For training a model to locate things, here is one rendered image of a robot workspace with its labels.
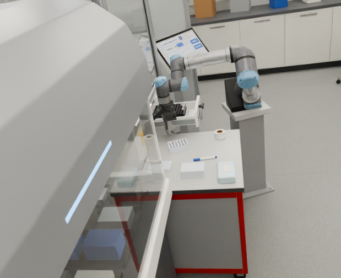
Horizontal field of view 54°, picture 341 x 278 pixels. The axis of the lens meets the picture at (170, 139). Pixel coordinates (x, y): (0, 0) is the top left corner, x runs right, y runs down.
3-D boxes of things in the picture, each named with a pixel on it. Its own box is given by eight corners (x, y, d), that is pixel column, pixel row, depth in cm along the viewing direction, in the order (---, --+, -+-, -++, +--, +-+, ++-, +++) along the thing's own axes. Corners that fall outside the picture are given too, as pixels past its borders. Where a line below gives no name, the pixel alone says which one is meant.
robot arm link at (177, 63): (252, 36, 186) (167, 53, 196) (255, 53, 183) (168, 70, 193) (252, 46, 197) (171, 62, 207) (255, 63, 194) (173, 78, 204)
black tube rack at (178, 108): (187, 111, 242) (185, 102, 239) (184, 122, 227) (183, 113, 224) (157, 113, 247) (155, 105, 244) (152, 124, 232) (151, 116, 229)
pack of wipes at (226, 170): (217, 167, 188) (216, 161, 186) (234, 166, 187) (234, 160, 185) (217, 184, 175) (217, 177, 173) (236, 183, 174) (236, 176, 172)
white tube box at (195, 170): (205, 169, 189) (204, 161, 187) (204, 178, 182) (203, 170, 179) (183, 170, 192) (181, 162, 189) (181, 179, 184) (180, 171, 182)
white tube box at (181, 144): (186, 142, 218) (185, 137, 216) (189, 149, 211) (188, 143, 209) (167, 146, 217) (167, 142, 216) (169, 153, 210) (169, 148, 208)
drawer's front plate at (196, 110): (201, 108, 246) (199, 94, 241) (198, 127, 221) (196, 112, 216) (199, 108, 247) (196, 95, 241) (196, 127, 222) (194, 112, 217)
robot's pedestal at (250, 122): (258, 171, 304) (255, 94, 267) (274, 191, 278) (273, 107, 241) (227, 180, 301) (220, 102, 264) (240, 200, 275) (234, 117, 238)
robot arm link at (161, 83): (167, 79, 190) (152, 81, 191) (171, 97, 196) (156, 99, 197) (168, 74, 197) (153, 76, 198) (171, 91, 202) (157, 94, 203)
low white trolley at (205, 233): (245, 214, 260) (239, 128, 223) (250, 285, 207) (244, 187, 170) (172, 216, 271) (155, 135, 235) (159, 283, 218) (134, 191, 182)
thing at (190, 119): (198, 107, 244) (197, 100, 242) (195, 124, 223) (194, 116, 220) (145, 112, 252) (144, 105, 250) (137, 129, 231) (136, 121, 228)
